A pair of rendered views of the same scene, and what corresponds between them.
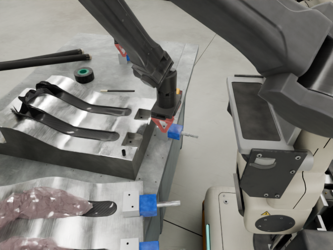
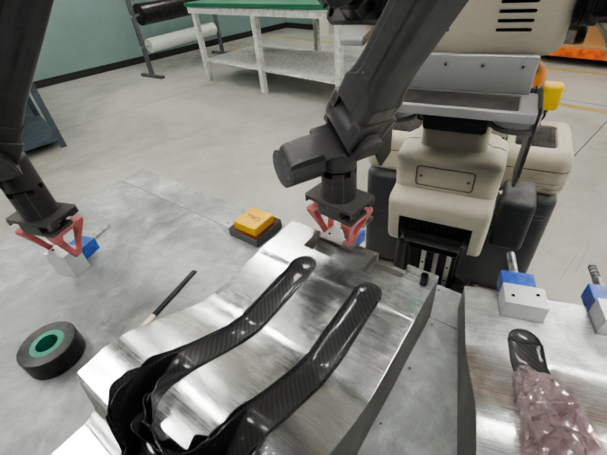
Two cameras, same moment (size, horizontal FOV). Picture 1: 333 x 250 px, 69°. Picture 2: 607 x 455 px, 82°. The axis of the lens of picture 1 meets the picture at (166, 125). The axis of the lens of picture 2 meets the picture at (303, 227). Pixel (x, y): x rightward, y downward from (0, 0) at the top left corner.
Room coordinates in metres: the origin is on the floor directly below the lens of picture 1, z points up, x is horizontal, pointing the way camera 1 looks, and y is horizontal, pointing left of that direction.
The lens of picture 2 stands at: (0.40, 0.47, 1.26)
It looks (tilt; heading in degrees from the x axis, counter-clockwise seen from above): 38 degrees down; 297
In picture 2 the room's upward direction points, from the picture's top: 6 degrees counter-clockwise
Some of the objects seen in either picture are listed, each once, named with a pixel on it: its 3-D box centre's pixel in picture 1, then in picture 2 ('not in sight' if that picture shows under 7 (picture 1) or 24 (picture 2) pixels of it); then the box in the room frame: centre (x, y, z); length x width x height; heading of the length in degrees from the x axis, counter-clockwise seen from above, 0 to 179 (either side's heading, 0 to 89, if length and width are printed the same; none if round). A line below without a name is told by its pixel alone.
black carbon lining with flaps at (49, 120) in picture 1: (69, 109); (262, 348); (0.56, 0.29, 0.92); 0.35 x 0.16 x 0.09; 77
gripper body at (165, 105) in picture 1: (166, 97); (339, 185); (0.57, 0.00, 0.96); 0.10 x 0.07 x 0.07; 161
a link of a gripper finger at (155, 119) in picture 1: (165, 118); (345, 222); (0.55, 0.00, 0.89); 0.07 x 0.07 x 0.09; 71
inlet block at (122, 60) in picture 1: (133, 55); (86, 244); (1.06, 0.16, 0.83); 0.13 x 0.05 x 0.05; 96
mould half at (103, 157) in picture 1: (70, 119); (253, 377); (0.57, 0.30, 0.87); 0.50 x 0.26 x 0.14; 77
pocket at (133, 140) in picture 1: (133, 144); (386, 276); (0.46, 0.10, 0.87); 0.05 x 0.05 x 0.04; 77
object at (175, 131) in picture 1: (178, 132); (352, 233); (0.55, -0.04, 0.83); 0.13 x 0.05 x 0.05; 71
